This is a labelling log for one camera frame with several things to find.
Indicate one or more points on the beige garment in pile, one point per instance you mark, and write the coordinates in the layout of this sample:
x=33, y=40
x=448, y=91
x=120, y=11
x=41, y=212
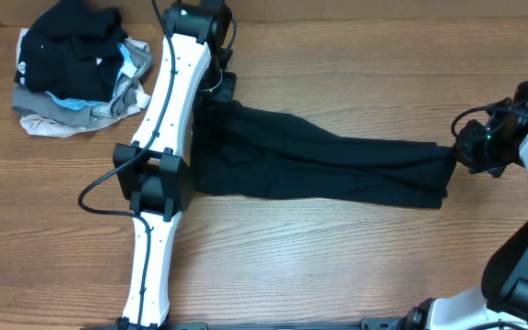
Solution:
x=69, y=86

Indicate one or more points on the grey garment in pile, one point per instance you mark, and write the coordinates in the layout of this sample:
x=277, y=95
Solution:
x=41, y=116

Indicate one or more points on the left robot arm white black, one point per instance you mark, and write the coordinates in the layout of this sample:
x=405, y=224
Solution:
x=152, y=172

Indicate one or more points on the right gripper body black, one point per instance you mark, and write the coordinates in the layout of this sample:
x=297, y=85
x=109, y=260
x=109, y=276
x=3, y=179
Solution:
x=482, y=150

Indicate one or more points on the black garment on pile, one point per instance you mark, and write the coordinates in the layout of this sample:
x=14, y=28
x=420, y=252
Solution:
x=72, y=52

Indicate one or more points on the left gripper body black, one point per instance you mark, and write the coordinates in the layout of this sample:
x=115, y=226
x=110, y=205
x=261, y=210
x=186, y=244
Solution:
x=223, y=92

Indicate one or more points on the light blue garment in pile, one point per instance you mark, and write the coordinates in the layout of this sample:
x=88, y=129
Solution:
x=127, y=69

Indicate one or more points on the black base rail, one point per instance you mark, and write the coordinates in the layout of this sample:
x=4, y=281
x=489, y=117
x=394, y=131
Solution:
x=388, y=323

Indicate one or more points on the dark green t-shirt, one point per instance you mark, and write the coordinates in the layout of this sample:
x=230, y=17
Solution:
x=237, y=150

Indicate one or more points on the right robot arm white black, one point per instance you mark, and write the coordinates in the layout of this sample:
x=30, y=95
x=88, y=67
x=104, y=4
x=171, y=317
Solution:
x=501, y=299

